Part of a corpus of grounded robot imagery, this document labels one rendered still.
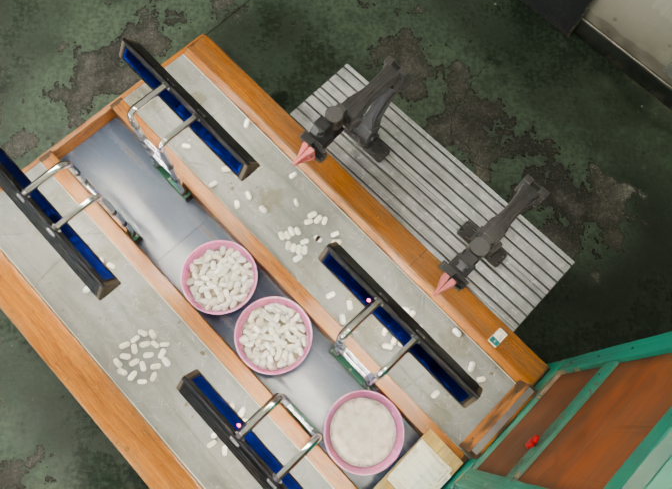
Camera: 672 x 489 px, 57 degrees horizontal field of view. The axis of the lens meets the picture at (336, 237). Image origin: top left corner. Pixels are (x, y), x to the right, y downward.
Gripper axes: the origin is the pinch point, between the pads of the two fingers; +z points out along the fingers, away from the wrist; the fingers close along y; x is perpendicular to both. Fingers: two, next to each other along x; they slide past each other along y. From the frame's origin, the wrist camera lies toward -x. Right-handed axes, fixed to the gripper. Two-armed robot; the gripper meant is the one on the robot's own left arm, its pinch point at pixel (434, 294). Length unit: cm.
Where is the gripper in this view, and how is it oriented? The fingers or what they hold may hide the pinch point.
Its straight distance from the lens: 190.7
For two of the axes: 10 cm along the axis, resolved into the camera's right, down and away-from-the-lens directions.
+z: -7.0, 6.9, -2.0
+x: -0.1, 2.6, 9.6
